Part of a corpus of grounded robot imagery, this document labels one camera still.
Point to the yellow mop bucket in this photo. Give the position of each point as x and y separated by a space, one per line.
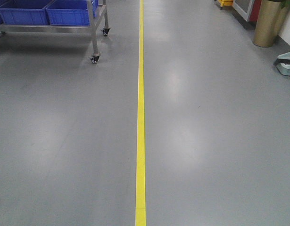
225 3

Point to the grey red cabinet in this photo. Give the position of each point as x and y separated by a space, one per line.
248 9

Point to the teal floor stand base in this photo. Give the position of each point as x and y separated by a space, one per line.
282 64

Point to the gold plant pot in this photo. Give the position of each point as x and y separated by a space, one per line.
265 32

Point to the blue bin on cart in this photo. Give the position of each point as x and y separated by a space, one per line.
25 12

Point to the wheeled steel cart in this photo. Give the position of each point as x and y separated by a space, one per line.
97 11

